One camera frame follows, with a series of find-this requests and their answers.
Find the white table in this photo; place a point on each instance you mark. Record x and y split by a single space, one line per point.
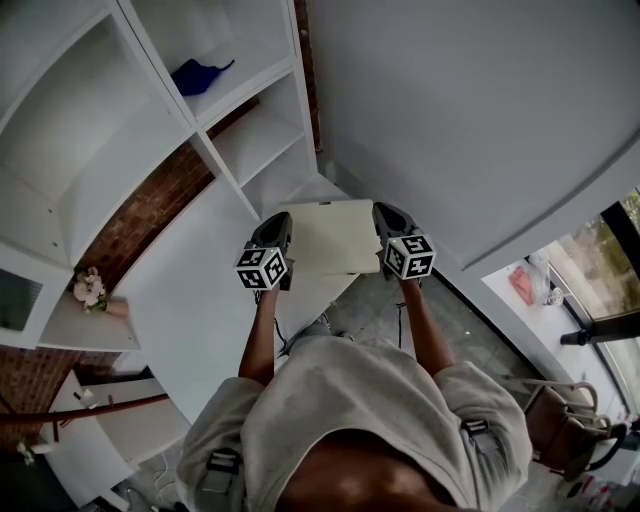
200 300

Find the clear plastic bag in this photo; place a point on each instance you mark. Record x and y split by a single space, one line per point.
541 267

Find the reddish brown wooden pole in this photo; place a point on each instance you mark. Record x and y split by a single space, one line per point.
75 414

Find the brown chair with beige frame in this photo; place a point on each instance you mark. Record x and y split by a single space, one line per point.
560 425

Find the cream item board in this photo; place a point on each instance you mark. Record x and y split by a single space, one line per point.
335 235

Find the blue cloth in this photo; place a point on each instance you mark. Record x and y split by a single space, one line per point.
196 76

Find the person's grey shoe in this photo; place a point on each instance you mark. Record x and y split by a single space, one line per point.
315 327

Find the pale pink flower bouquet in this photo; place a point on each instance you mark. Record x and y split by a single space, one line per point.
90 290

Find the low white cabinet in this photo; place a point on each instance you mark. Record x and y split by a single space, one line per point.
95 450

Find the black window frame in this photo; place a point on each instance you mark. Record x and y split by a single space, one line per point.
617 320

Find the person's grey shirt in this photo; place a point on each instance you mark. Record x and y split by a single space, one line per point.
360 390

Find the person's right forearm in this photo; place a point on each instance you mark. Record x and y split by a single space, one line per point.
425 330

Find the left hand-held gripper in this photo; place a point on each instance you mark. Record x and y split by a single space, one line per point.
265 267

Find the person's left forearm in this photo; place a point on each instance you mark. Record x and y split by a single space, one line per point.
260 340

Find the dark screen panel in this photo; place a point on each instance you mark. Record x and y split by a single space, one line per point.
17 300

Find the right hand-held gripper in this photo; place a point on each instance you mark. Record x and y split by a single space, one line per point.
407 255

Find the white shelf unit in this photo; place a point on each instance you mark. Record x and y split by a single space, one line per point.
100 125

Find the person's bare chest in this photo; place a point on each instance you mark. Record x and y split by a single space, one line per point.
370 475

